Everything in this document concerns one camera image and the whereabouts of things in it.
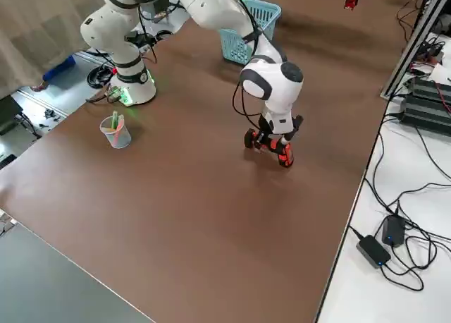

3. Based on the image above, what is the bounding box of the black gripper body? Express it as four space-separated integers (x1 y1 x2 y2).
259 114 295 144

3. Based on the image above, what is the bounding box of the orange black barcode scanner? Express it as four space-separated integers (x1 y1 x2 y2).
244 128 294 169

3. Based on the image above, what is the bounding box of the light blue plastic basket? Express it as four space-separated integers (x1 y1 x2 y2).
220 0 283 63

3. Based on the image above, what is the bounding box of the black finned power supply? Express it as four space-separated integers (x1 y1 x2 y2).
400 92 451 138
408 75 451 104

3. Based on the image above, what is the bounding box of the clear plastic pen cup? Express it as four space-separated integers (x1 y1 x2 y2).
99 114 132 150

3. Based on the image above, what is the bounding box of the black power adapter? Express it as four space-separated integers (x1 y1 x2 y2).
355 233 393 269
381 212 407 248

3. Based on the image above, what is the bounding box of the beige curtain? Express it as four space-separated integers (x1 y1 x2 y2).
0 0 109 100

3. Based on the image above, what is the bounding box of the black monitor box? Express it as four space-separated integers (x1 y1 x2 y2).
0 95 23 136

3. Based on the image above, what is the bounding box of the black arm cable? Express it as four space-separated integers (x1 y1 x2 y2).
230 0 272 127

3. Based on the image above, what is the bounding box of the aluminium profile post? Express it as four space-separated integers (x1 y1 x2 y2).
379 0 451 99

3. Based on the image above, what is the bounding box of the long black cable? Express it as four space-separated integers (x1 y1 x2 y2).
396 181 451 206
362 113 404 217

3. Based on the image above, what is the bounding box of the coiled black cable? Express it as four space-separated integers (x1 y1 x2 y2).
87 61 116 90

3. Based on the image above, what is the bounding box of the looped black cable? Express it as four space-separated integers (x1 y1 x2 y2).
380 227 443 293

